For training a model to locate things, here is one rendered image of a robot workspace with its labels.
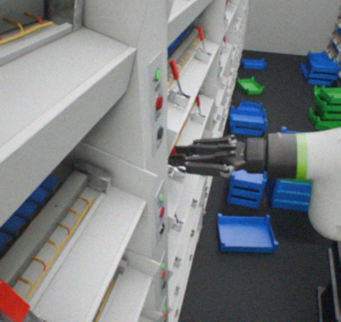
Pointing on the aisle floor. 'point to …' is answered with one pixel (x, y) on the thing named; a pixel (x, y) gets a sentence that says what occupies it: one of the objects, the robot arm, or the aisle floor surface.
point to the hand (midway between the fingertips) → (172, 155)
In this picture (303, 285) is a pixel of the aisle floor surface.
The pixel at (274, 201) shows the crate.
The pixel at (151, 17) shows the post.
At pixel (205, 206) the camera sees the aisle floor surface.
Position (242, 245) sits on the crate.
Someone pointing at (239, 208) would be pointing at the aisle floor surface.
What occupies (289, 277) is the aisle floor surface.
